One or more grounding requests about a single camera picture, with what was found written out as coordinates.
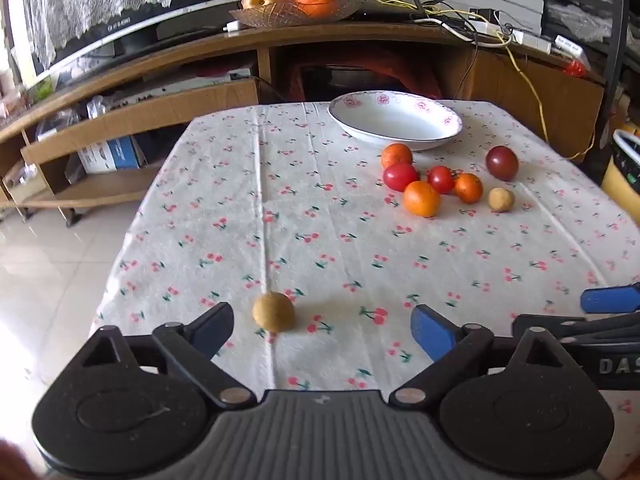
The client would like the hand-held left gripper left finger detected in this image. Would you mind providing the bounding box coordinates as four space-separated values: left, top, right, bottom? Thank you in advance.
75 302 257 408

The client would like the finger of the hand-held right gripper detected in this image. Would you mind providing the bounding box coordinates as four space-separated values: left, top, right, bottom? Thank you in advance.
512 313 640 345
580 282 640 315

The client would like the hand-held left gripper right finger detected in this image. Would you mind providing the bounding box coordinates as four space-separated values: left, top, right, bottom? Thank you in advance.
390 304 571 408

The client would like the round brown longan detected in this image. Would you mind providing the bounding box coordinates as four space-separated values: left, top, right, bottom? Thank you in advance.
252 291 296 333

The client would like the white floral bowl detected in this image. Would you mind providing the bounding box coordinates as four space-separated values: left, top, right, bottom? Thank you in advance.
327 91 464 152

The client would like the yellow waste bin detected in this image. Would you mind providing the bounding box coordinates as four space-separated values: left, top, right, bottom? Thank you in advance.
601 129 640 212

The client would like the large orange tangerine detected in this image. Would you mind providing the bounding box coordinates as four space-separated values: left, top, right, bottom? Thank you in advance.
403 180 441 218

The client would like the cherry print tablecloth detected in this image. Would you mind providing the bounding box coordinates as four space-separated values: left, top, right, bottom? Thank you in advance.
89 100 640 480

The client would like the small tan potato right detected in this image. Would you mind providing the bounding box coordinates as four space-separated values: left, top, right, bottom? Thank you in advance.
488 187 516 213

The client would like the small orange tangerine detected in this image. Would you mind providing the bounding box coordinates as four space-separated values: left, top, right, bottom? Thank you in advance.
454 172 484 205
380 143 414 170

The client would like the small red cherry tomato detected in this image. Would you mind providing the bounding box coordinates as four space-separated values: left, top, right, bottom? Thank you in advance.
427 165 455 195

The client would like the large red cherry tomato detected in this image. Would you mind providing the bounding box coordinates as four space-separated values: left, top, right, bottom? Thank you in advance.
383 162 420 193

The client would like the dark purple plum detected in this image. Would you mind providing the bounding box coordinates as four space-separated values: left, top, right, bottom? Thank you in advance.
485 145 519 182

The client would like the blue white cardboard box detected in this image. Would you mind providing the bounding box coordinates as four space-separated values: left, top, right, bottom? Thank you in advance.
76 135 147 175

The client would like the wooden television stand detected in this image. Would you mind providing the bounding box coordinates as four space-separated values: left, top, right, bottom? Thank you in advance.
0 19 607 222

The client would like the silver set-top box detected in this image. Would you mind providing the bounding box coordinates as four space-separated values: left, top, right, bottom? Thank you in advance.
106 66 253 112

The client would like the red cloth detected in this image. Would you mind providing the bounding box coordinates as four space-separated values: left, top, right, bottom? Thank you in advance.
292 54 443 102

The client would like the white power strip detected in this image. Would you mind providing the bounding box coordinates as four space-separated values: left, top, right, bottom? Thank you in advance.
469 20 553 54

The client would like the black shelf rack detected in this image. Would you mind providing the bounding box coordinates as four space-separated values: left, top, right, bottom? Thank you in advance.
542 0 640 173

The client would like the glass fruit dish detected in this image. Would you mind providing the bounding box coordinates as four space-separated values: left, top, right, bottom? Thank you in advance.
229 0 362 29

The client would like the yellow cable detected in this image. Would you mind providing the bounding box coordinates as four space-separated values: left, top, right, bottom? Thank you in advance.
357 0 597 162

